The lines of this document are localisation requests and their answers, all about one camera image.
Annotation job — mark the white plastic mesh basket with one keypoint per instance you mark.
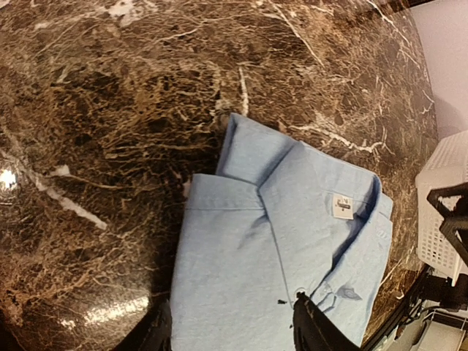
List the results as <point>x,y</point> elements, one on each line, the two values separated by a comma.
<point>446,168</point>

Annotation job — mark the light blue long sleeve shirt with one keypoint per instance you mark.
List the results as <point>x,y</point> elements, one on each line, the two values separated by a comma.
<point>277,218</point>

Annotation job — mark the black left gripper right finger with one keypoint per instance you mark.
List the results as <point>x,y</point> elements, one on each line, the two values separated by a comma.
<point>313,331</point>

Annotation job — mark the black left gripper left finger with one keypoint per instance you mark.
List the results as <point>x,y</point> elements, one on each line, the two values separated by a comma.
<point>152,333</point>

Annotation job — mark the black front rail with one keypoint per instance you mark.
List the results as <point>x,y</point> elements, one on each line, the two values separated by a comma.
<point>421,299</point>

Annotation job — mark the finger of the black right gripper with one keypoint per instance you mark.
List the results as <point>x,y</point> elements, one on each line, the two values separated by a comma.
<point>451,203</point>

